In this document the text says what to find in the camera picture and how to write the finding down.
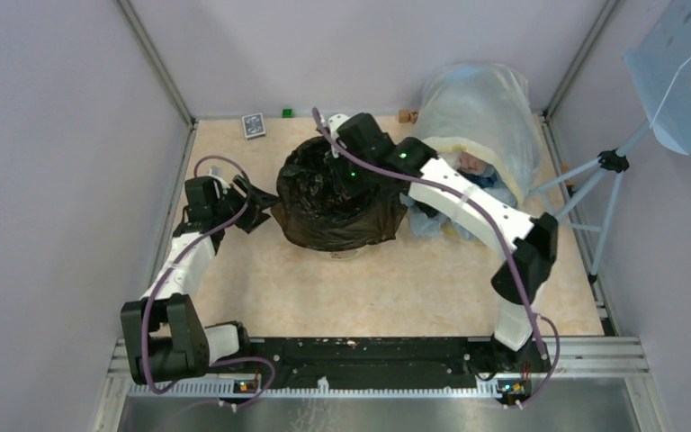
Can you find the white toothed cable rail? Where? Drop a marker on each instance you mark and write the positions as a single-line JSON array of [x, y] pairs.
[[228, 389]]

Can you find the large translucent plastic bag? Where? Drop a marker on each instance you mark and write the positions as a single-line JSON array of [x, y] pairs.
[[483, 110]]

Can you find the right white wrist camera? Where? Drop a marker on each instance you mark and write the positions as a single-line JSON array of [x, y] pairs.
[[333, 123]]

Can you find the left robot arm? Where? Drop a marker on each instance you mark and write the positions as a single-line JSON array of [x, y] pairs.
[[164, 337]]

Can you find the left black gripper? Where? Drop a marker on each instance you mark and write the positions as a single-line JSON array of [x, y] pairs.
[[253, 217]]

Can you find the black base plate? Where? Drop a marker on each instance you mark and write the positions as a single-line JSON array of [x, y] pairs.
[[382, 363]]

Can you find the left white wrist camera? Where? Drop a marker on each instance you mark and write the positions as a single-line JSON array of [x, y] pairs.
[[216, 172]]

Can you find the black trash bag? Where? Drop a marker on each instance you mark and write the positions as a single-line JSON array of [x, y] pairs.
[[313, 215]]

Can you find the blue plastic bag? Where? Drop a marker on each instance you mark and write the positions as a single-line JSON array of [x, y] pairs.
[[426, 222]]

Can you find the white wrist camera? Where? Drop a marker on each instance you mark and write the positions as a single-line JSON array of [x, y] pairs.
[[216, 172], [333, 123]]

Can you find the small wooden block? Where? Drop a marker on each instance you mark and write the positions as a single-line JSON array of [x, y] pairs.
[[408, 116]]

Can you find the beige round trash bin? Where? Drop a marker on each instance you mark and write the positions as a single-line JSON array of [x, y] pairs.
[[343, 255]]

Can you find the blue perforated lamp panel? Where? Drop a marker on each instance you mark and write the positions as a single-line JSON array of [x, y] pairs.
[[660, 68]]

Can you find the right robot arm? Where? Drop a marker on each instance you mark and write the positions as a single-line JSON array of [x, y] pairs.
[[527, 245]]

